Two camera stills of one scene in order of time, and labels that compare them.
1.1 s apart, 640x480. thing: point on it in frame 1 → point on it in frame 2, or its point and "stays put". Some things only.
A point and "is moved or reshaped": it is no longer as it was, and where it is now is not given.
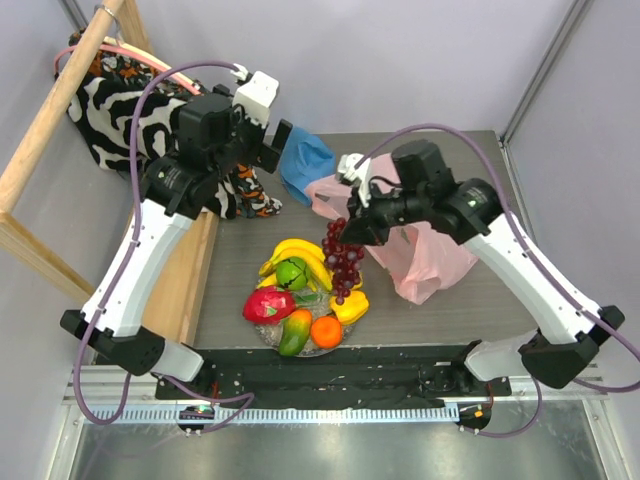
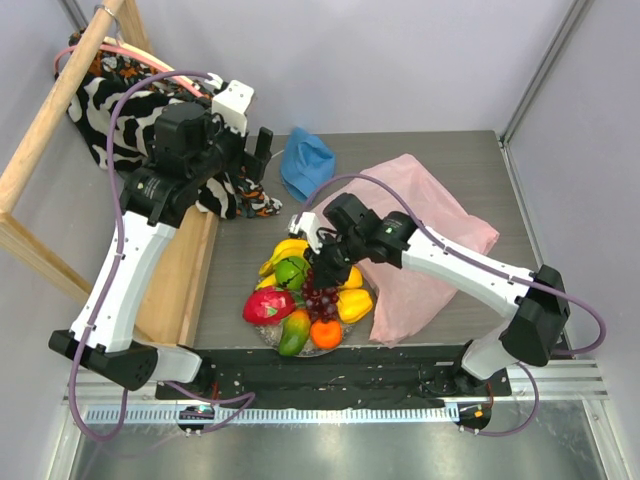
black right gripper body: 363,215 → 325,270
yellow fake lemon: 360,283 stays put
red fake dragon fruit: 268,305 stays put
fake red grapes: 342,259 is moved or reshaped
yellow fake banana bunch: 314,256 stays put
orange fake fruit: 326,332 stays put
